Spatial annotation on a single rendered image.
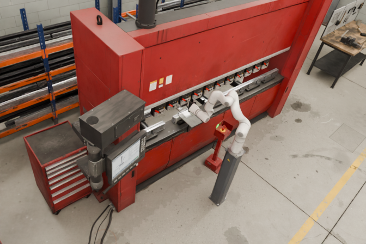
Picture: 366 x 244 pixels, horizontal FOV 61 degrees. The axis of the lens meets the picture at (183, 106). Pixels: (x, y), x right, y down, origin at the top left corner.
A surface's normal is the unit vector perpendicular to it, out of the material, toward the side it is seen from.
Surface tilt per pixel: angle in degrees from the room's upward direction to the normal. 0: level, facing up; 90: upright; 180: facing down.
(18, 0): 90
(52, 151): 0
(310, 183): 0
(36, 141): 0
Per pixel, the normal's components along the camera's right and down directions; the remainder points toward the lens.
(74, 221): 0.14, -0.75
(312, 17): -0.76, 0.34
